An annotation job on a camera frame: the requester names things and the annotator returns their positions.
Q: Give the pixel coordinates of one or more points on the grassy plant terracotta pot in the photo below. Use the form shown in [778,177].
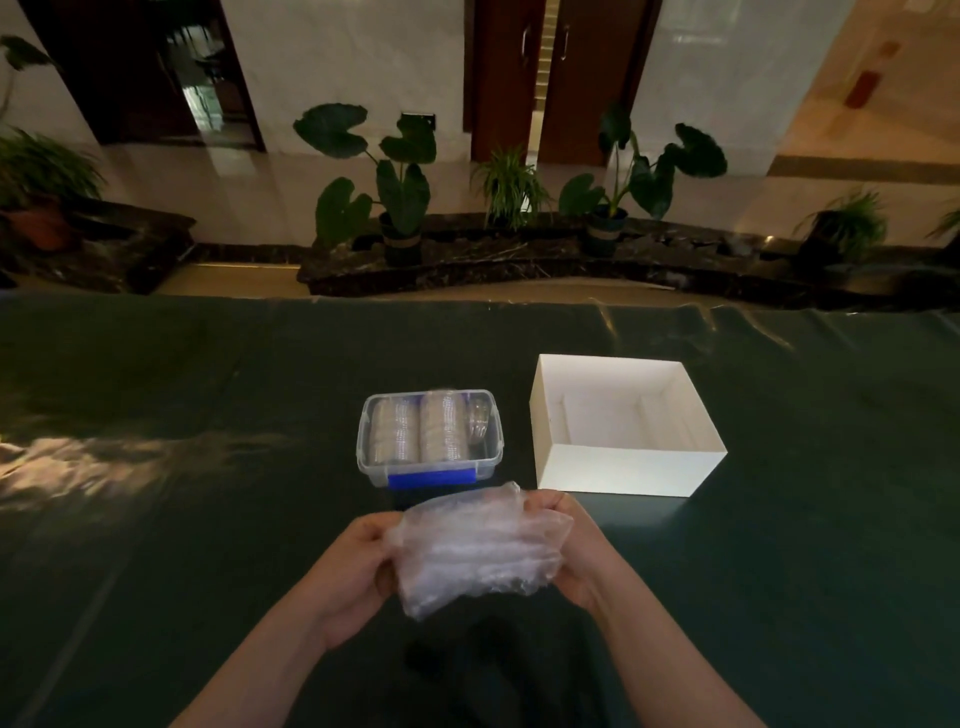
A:
[45,172]

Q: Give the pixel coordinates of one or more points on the grassy potted plant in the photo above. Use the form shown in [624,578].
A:
[847,225]
[510,187]
[946,223]

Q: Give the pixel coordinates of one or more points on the person's right hand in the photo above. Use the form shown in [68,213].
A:
[592,562]

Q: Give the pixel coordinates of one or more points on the person's left forearm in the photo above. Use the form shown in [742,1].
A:
[262,675]

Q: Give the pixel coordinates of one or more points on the brown wooden door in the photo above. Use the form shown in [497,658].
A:
[600,75]
[499,75]

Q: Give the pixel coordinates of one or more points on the black wall socket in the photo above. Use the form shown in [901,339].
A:
[418,116]

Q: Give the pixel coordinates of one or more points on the short dark marble ledge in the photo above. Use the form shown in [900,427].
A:
[135,251]

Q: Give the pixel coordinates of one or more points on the dark green table cover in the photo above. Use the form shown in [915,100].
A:
[150,525]

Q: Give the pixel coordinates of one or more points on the white cardboard box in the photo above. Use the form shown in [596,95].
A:
[622,472]

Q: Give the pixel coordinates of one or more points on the long dark marble planter ledge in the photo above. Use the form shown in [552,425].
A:
[487,262]

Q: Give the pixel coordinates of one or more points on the large-leaf potted plant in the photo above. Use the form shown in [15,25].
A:
[652,184]
[401,191]

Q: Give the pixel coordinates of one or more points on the person's right forearm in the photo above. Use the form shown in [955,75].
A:
[667,667]

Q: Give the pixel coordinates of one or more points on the clear bin with blue latches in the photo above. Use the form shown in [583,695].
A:
[431,478]

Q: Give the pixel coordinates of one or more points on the person's left hand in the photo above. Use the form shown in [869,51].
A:
[349,577]

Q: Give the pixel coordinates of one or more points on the clear plastic bag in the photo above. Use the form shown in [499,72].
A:
[472,547]

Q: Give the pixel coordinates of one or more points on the red wall sign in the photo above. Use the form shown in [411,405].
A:
[862,88]

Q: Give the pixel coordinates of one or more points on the stack of clear plastic cups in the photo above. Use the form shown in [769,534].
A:
[394,431]
[444,427]

